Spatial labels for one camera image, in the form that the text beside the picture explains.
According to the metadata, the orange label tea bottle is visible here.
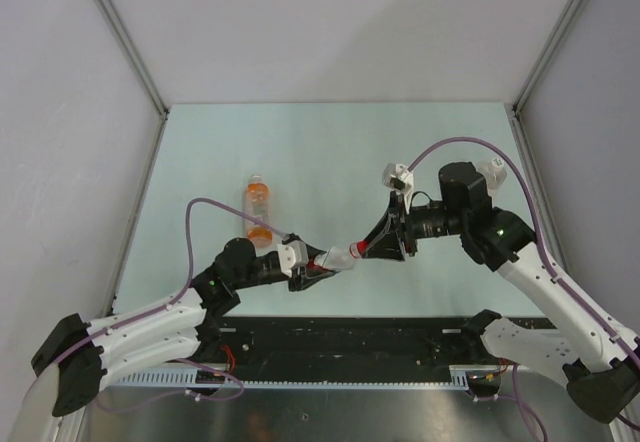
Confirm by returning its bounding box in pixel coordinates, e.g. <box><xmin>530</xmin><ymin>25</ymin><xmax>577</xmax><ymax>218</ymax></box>
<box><xmin>243</xmin><ymin>174</ymin><xmax>273</xmax><ymax>249</ymax></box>

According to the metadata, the aluminium frame post right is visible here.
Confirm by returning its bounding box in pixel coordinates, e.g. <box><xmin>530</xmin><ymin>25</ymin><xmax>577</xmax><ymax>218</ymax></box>
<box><xmin>511</xmin><ymin>0</ymin><xmax>589</xmax><ymax>115</ymax></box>

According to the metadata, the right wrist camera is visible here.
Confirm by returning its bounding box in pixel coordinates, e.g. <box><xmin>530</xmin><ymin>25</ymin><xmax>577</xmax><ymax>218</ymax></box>
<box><xmin>382</xmin><ymin>163</ymin><xmax>415</xmax><ymax>211</ymax></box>

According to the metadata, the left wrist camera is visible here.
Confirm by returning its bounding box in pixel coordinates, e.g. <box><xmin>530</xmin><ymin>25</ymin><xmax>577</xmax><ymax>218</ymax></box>
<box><xmin>277</xmin><ymin>240</ymin><xmax>309</xmax><ymax>278</ymax></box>

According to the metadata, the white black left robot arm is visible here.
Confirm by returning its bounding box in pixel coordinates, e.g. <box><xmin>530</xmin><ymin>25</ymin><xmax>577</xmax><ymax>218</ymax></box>
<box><xmin>31</xmin><ymin>236</ymin><xmax>337</xmax><ymax>417</ymax></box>

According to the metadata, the clear red label water bottle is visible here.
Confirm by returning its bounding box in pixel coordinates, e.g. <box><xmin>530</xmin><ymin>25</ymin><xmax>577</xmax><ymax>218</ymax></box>
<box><xmin>314</xmin><ymin>242</ymin><xmax>362</xmax><ymax>272</ymax></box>

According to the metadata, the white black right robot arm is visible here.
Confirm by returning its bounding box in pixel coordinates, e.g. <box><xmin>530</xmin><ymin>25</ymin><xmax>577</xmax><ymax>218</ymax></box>
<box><xmin>285</xmin><ymin>162</ymin><xmax>639</xmax><ymax>424</ymax></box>

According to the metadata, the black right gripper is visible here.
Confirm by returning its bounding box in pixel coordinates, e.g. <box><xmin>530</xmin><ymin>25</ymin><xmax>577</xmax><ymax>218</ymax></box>
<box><xmin>362</xmin><ymin>191</ymin><xmax>467</xmax><ymax>262</ymax></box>

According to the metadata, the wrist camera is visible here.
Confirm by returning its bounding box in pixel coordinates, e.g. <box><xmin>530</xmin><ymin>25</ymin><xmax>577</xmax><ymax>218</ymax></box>
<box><xmin>277</xmin><ymin>240</ymin><xmax>309</xmax><ymax>278</ymax></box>
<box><xmin>382</xmin><ymin>163</ymin><xmax>415</xmax><ymax>211</ymax></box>

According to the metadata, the slotted cable duct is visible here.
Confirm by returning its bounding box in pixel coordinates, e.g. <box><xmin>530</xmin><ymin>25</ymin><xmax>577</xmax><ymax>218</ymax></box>
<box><xmin>112</xmin><ymin>365</ymin><xmax>498</xmax><ymax>390</ymax></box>

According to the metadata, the red bottle cap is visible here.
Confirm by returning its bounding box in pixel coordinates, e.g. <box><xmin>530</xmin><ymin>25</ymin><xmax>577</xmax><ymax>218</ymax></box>
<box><xmin>355</xmin><ymin>240</ymin><xmax>368</xmax><ymax>258</ymax></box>

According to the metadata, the aluminium frame post left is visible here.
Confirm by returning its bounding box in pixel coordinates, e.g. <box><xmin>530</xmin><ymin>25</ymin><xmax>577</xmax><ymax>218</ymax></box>
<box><xmin>93</xmin><ymin>0</ymin><xmax>169</xmax><ymax>118</ymax></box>

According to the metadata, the aluminium frame post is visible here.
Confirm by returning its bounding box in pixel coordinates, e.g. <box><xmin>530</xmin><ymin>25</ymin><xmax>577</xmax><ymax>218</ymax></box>
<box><xmin>511</xmin><ymin>0</ymin><xmax>589</xmax><ymax>115</ymax></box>
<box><xmin>93</xmin><ymin>0</ymin><xmax>169</xmax><ymax>118</ymax></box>

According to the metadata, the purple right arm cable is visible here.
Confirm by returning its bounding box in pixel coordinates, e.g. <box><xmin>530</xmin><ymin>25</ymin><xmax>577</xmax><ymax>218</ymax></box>
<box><xmin>407</xmin><ymin>136</ymin><xmax>640</xmax><ymax>428</ymax></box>

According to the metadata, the white green fruit tea bottle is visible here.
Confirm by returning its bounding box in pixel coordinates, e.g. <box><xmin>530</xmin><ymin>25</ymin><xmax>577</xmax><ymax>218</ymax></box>
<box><xmin>475</xmin><ymin>158</ymin><xmax>507</xmax><ymax>197</ymax></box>

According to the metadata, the large white bottle cap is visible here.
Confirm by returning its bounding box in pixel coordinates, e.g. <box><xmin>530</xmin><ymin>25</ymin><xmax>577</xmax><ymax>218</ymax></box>
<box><xmin>490</xmin><ymin>157</ymin><xmax>505</xmax><ymax>173</ymax></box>

